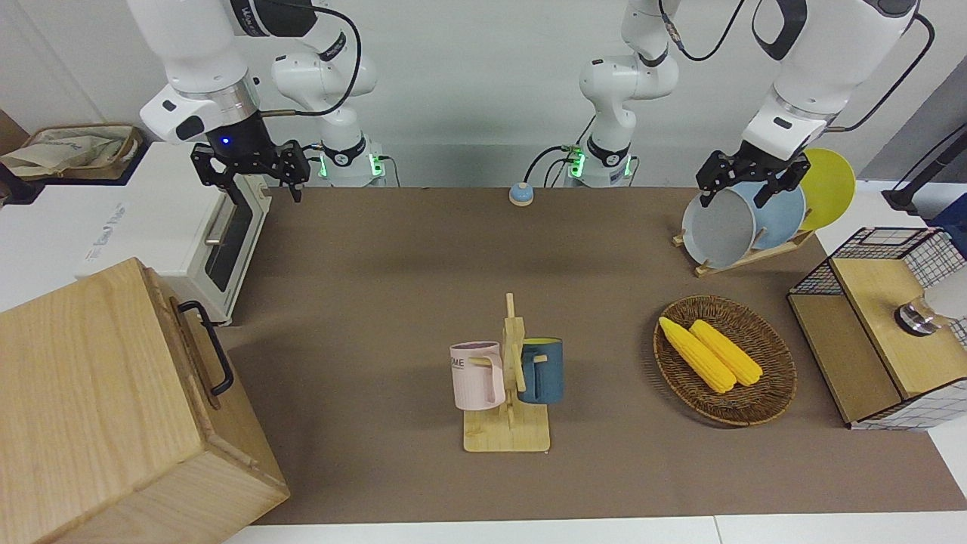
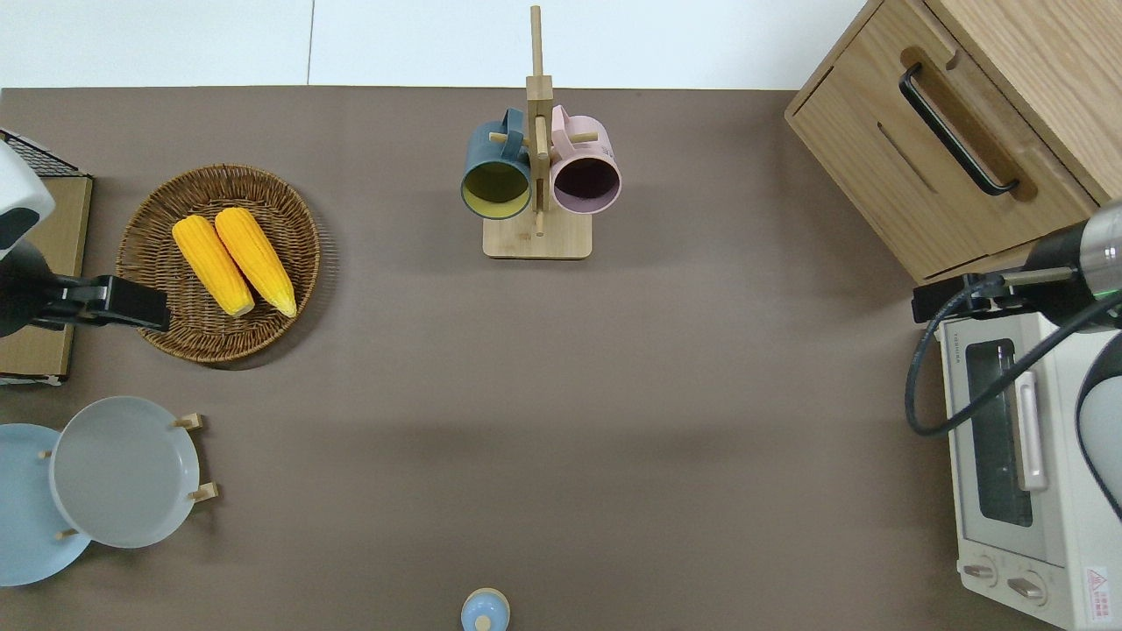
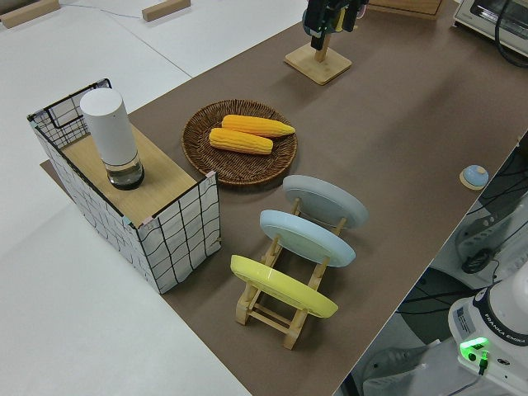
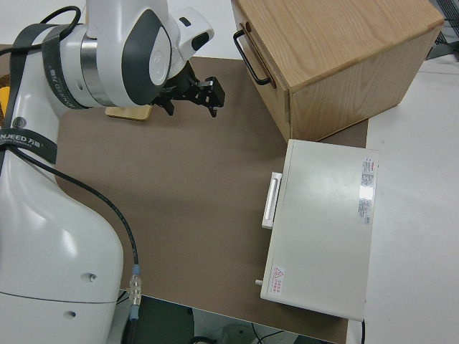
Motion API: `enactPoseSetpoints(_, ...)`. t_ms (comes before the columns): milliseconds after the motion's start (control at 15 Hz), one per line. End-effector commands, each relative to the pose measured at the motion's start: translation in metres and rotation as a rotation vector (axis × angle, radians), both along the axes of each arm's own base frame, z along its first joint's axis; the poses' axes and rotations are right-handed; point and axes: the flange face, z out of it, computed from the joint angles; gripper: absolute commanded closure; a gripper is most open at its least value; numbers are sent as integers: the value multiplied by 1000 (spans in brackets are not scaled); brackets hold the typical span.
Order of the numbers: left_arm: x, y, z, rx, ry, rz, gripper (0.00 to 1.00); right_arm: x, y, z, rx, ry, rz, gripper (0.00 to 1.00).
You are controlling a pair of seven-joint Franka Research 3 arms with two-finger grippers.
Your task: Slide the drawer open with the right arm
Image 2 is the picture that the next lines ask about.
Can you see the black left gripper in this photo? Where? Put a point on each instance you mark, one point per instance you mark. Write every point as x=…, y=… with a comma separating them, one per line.
x=88, y=300

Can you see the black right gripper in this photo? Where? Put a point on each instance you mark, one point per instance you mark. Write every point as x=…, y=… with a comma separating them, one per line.
x=990, y=298

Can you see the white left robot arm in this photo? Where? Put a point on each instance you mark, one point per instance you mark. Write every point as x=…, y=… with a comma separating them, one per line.
x=17, y=193

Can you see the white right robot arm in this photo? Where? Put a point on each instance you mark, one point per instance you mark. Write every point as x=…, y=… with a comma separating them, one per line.
x=1096, y=254

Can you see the brown wicker basket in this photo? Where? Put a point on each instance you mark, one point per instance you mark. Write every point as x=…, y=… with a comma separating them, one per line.
x=175, y=333

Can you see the yellow corn cob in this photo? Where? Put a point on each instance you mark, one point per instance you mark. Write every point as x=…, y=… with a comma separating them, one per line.
x=213, y=267
x=256, y=260

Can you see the grey plate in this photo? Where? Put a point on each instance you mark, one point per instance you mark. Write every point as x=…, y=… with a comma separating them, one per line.
x=123, y=473

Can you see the wooden plate rack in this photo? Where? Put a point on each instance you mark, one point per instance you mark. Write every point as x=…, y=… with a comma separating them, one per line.
x=205, y=492

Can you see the light blue plate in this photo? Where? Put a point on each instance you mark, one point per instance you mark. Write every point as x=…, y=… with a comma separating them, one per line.
x=26, y=517

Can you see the white toaster oven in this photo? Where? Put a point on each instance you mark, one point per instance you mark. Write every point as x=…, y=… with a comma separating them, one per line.
x=1069, y=526

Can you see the light wooden cabinet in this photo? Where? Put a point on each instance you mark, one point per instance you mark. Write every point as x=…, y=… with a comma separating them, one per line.
x=1052, y=61

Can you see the teal mug yellow inside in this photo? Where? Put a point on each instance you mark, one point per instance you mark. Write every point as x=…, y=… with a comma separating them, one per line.
x=495, y=188

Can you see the pink mug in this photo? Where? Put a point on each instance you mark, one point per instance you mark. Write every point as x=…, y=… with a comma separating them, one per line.
x=585, y=180

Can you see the wooden mug tree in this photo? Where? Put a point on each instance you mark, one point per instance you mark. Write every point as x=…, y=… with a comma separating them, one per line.
x=536, y=241

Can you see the small light blue lidded jar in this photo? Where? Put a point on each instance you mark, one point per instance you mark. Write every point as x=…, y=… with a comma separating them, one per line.
x=485, y=612

